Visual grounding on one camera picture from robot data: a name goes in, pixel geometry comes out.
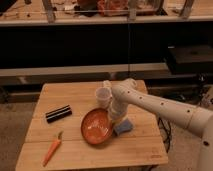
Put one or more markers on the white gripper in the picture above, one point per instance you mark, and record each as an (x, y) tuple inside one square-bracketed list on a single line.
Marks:
[(115, 116)]

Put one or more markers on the clear plastic cup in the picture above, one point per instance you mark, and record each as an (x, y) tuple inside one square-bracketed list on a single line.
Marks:
[(103, 97)]

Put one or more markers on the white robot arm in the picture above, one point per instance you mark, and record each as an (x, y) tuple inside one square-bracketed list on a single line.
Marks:
[(195, 119)]

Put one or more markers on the blue sponge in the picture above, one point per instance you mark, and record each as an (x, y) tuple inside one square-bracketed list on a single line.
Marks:
[(124, 126)]

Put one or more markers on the white small bottle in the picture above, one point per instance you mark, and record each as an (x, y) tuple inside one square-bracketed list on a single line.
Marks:
[(107, 84)]

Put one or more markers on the black rectangular case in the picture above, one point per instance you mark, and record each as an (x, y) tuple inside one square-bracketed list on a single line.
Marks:
[(58, 114)]

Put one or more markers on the orange toy carrot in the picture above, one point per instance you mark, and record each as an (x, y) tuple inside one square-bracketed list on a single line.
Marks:
[(55, 144)]

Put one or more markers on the wooden folding table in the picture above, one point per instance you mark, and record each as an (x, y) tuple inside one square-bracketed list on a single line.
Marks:
[(140, 147)]

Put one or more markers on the black box on shelf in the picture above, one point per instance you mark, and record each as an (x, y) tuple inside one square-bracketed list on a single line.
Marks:
[(190, 59)]

